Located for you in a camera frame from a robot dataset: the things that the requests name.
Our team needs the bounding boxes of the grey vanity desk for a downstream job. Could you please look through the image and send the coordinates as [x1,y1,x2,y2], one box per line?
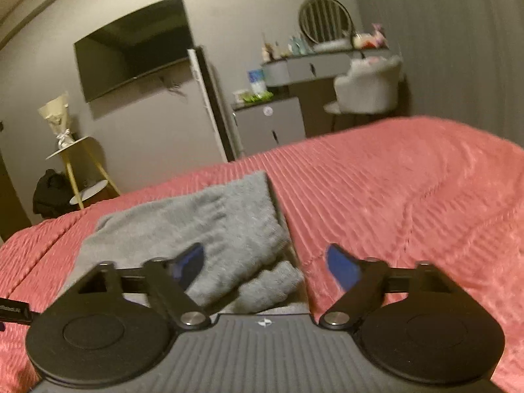
[261,49,392,87]

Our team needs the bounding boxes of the green item on cabinet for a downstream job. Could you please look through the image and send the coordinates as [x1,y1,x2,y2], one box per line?
[244,91,273,104]

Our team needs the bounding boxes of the pink ribbed bed blanket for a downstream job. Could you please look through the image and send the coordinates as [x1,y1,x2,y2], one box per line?
[1,117,523,392]

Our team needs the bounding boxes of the pink plush toy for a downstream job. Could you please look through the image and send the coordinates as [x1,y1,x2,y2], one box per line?
[372,23,388,48]

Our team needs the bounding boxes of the grey sweatpants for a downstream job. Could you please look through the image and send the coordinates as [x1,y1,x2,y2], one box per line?
[64,171,309,314]

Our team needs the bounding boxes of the grey bedside cabinet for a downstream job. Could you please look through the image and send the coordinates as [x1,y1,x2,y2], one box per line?
[234,97,307,156]

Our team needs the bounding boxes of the teal bottle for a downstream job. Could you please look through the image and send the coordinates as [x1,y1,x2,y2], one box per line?
[288,36,307,56]

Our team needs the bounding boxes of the cream wrapped flower bouquet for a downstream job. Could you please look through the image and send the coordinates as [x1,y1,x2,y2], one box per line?
[37,92,75,150]

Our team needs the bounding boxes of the grey upholstered chair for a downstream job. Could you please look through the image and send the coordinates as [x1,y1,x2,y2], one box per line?
[324,55,403,115]

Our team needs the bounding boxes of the black bag on floor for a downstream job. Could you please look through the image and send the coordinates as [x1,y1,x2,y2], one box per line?
[32,169,77,219]

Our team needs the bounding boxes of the yellow legged side table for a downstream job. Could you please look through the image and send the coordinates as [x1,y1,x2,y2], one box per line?
[45,136,122,209]

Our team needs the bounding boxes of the round vanity mirror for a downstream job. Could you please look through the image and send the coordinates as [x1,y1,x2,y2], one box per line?
[298,0,355,45]

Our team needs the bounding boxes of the black GenRobot strap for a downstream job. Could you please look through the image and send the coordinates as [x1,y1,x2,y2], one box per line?
[0,297,40,328]

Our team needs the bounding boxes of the blue white box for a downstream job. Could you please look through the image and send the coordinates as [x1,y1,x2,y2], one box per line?
[248,68,267,95]

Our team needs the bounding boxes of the white round container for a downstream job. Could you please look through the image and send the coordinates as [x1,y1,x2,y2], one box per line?
[233,89,251,104]

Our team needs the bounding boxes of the white folded panel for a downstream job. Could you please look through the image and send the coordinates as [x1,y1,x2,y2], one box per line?
[187,46,237,162]

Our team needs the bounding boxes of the wall mounted black television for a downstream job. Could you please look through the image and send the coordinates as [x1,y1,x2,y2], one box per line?
[74,0,194,103]

